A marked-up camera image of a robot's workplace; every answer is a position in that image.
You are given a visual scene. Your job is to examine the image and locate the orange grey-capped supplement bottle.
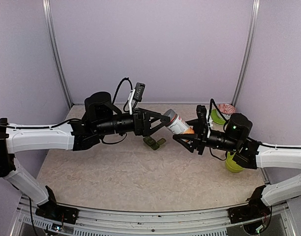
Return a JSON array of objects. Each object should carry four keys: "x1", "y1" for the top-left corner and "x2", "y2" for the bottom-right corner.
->
[{"x1": 164, "y1": 109, "x2": 194, "y2": 135}]

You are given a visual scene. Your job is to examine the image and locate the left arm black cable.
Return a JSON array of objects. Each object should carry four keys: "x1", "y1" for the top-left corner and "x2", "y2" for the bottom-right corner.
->
[{"x1": 112, "y1": 77, "x2": 133, "y2": 105}]

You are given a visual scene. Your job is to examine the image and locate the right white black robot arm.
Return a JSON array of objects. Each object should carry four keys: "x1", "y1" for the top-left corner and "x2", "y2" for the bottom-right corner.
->
[{"x1": 173, "y1": 113, "x2": 301, "y2": 218}]

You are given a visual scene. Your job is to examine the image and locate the aluminium frame post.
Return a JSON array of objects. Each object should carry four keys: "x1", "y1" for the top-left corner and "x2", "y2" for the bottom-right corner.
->
[
  {"x1": 42, "y1": 0, "x2": 73, "y2": 109},
  {"x1": 231, "y1": 0, "x2": 260, "y2": 107}
]

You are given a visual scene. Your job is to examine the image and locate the lime green bowl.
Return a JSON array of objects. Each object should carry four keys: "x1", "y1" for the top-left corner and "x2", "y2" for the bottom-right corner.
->
[{"x1": 225, "y1": 152, "x2": 243, "y2": 173}]

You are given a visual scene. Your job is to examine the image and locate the left aluminium frame post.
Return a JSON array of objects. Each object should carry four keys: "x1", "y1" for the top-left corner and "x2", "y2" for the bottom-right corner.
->
[{"x1": 42, "y1": 0, "x2": 73, "y2": 109}]

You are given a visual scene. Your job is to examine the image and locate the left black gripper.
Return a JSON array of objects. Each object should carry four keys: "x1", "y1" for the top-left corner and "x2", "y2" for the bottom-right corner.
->
[{"x1": 95, "y1": 107, "x2": 171, "y2": 137}]

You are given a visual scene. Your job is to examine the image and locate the front aluminium rail base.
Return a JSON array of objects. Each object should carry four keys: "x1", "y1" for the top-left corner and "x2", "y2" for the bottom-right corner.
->
[{"x1": 10, "y1": 194, "x2": 299, "y2": 236}]

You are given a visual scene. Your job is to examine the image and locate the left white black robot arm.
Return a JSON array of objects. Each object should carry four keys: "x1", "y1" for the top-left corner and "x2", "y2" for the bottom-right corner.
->
[{"x1": 0, "y1": 91, "x2": 170, "y2": 219}]

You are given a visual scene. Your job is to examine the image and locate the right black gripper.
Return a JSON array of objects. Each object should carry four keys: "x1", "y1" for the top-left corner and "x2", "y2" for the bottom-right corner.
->
[{"x1": 173, "y1": 118, "x2": 240, "y2": 155}]

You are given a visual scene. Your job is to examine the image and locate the green weekly pill organizer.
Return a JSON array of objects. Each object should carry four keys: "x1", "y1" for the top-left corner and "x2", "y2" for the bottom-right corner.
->
[{"x1": 143, "y1": 136, "x2": 166, "y2": 150}]

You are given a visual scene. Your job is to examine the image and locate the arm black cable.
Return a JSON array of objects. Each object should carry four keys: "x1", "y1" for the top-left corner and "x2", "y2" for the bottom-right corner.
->
[
  {"x1": 209, "y1": 98, "x2": 231, "y2": 121},
  {"x1": 112, "y1": 77, "x2": 133, "y2": 105}
]

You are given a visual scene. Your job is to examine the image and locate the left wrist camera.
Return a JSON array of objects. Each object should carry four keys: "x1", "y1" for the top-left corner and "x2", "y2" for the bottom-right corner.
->
[{"x1": 133, "y1": 82, "x2": 145, "y2": 102}]

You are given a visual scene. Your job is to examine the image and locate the green saucer plate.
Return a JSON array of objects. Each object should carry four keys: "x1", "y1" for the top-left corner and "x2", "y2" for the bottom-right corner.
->
[{"x1": 211, "y1": 109, "x2": 225, "y2": 125}]

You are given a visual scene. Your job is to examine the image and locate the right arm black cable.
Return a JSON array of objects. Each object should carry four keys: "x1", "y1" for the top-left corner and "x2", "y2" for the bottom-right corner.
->
[{"x1": 209, "y1": 98, "x2": 231, "y2": 121}]

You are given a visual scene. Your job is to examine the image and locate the right aluminium frame post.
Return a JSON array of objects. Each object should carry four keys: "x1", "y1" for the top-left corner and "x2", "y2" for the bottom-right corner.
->
[{"x1": 231, "y1": 0, "x2": 260, "y2": 107}]

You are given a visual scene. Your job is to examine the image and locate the red patterned white bowl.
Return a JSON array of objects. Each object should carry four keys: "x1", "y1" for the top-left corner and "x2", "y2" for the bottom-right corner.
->
[{"x1": 216, "y1": 103, "x2": 236, "y2": 119}]

